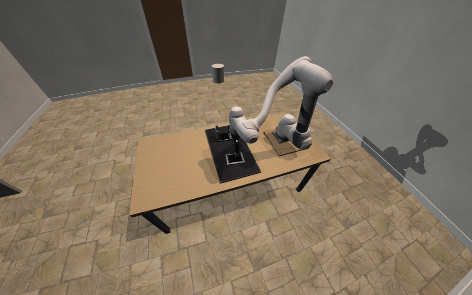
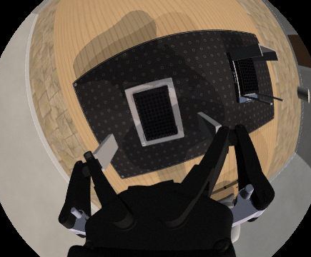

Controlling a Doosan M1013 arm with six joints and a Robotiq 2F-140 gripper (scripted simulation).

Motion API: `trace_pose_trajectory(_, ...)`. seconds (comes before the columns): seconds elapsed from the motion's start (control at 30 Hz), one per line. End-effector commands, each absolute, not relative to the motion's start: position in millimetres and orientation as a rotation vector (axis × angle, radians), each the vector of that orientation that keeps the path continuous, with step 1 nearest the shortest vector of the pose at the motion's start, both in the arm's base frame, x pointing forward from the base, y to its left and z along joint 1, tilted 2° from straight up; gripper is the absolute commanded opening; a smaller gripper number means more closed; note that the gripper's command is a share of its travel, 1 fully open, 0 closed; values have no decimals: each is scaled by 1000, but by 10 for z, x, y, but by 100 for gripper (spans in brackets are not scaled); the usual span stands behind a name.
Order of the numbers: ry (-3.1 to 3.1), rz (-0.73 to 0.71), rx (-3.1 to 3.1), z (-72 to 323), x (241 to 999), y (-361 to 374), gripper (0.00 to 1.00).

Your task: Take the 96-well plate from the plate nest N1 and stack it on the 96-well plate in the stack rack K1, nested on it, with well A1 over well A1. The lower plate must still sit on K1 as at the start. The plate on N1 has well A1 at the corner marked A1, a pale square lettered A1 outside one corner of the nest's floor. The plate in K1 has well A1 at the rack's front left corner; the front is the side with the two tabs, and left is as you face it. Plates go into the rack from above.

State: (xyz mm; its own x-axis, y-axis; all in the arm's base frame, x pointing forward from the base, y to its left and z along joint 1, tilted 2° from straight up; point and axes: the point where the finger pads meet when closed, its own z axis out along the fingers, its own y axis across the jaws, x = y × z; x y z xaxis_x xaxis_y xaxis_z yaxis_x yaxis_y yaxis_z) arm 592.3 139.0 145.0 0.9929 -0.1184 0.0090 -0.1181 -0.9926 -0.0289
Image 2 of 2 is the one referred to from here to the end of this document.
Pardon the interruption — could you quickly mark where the black well plate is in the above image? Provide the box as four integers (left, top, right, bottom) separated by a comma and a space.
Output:
234, 58, 259, 95
132, 86, 177, 141

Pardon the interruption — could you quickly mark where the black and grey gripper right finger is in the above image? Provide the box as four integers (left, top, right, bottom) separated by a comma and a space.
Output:
156, 112, 275, 227

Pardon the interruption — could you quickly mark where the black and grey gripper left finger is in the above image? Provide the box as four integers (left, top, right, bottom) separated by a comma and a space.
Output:
58, 134, 133, 238

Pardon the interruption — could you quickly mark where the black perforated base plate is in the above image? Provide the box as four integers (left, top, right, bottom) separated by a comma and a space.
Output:
72, 29, 275, 179

